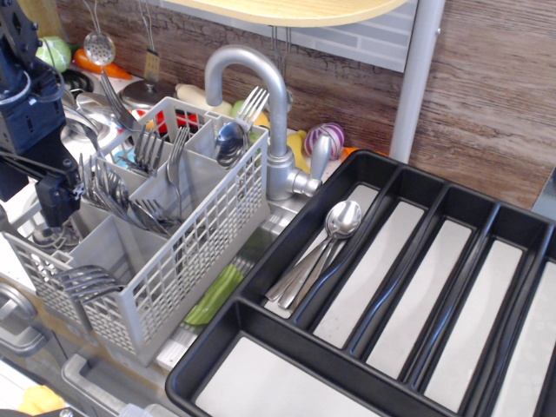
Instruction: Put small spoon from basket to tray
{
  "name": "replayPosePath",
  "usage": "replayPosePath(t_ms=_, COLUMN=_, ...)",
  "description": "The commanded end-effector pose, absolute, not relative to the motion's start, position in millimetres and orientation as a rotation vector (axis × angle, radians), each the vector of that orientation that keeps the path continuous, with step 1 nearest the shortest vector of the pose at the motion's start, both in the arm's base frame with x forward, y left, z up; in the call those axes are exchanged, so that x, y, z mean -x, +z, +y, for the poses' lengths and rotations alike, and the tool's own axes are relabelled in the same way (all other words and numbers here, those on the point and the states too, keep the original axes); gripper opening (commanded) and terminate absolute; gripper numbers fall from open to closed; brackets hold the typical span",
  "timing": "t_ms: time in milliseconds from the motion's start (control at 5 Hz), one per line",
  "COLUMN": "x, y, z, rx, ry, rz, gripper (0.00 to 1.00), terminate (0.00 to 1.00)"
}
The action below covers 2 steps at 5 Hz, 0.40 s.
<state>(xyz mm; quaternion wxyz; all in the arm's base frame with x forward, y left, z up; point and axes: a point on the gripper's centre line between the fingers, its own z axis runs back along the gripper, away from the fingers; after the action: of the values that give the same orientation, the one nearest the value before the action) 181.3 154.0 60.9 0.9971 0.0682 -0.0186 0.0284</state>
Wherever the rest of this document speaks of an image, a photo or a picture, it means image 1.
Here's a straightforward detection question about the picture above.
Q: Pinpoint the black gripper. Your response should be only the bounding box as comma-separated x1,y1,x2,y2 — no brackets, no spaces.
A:
1,129,83,228

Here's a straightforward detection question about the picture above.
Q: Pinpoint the small steel spoon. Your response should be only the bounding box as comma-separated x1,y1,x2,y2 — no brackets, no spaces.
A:
215,122,247,169

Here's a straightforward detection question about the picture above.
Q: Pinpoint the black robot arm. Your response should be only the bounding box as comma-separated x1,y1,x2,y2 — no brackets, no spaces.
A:
1,1,82,227

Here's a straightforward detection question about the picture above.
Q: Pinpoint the large steel ladle spoon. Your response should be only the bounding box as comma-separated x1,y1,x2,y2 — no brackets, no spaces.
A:
62,89,109,157

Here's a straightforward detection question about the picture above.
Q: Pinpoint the grey plastic cutlery basket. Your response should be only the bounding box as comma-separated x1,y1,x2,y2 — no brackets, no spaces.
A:
8,97,269,365

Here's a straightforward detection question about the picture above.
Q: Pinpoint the steel spoon in tray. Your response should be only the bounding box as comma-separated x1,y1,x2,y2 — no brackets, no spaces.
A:
265,200,362,309
278,238,343,312

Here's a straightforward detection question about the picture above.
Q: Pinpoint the black cutlery tray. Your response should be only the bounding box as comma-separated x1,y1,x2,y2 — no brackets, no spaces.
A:
166,150,555,416

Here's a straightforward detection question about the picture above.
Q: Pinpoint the steel forks cluster middle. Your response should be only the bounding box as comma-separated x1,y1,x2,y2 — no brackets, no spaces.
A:
78,155,183,236

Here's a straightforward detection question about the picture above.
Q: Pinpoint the steel fork front corner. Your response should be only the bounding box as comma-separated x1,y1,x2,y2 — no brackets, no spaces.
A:
52,265,125,304

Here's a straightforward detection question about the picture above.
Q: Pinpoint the steel fork back left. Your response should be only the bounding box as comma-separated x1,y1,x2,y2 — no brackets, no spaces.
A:
100,69,141,132

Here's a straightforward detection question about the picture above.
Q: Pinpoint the steel pot lid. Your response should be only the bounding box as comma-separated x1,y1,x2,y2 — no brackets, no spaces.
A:
119,80,175,109

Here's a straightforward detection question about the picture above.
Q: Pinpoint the steel fork centre compartment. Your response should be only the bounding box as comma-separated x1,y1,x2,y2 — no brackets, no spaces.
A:
166,126,190,217

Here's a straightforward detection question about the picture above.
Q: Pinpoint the orange toy carrot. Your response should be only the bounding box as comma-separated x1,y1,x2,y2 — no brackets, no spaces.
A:
73,48,133,80

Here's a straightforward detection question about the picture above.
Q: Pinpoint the green toy cabbage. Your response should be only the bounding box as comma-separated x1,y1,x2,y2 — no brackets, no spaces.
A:
36,36,72,73

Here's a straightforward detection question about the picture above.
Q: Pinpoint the hanging steel skimmer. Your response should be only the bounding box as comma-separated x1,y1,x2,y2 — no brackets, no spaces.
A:
83,1,116,67

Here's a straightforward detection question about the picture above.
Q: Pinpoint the hanging metal spatula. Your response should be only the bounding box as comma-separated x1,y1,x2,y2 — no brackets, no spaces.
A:
138,0,160,83

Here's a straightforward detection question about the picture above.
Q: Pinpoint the green plastic toy in sink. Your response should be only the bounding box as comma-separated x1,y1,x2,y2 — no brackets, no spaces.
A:
184,264,244,326

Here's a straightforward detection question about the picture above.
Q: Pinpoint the tall steel fork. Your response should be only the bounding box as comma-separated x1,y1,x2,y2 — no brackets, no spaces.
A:
235,87,269,133

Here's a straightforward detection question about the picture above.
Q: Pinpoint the grey metal faucet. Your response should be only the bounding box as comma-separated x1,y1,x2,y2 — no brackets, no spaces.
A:
204,45,331,201

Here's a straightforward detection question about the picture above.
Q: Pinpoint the yellow toy banana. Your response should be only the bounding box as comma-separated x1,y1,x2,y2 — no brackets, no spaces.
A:
287,130,310,173

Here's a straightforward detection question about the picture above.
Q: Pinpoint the light wooden shelf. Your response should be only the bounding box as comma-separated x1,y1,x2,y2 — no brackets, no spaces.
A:
170,0,406,28

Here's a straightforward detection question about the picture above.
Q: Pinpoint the purple toy onion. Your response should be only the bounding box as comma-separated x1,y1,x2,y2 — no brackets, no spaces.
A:
302,122,346,160

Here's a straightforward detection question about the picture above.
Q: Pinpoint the grey metal shelf post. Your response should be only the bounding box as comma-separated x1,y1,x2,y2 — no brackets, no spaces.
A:
389,0,446,163

